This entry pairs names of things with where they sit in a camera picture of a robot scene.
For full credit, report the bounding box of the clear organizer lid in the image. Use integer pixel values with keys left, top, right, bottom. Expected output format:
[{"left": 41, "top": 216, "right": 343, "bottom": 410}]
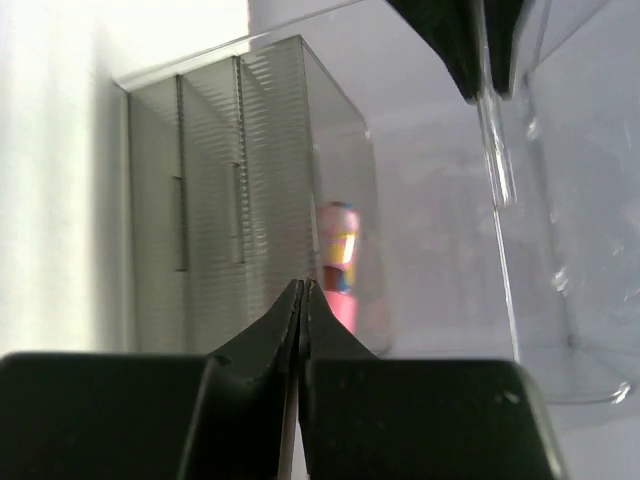
[{"left": 118, "top": 1, "right": 639, "bottom": 410}]

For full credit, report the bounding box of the clear drawer organizer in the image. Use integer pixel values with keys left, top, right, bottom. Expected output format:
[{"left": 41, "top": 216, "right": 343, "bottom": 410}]
[{"left": 126, "top": 35, "right": 394, "bottom": 354}]

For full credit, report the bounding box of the pink glue bottle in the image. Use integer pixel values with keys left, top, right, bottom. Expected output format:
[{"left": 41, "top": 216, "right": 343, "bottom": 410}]
[{"left": 319, "top": 202, "right": 360, "bottom": 333}]

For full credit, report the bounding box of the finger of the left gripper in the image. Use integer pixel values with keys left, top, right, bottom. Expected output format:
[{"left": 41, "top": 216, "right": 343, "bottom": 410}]
[
  {"left": 483, "top": 0, "right": 534, "bottom": 98},
  {"left": 389, "top": 0, "right": 481, "bottom": 103}
]

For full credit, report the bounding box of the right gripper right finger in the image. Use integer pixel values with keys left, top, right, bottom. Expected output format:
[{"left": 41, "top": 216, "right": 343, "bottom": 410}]
[{"left": 299, "top": 281, "right": 568, "bottom": 479}]

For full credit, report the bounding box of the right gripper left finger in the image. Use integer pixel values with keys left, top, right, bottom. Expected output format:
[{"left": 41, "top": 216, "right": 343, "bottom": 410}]
[{"left": 1, "top": 280, "right": 304, "bottom": 479}]

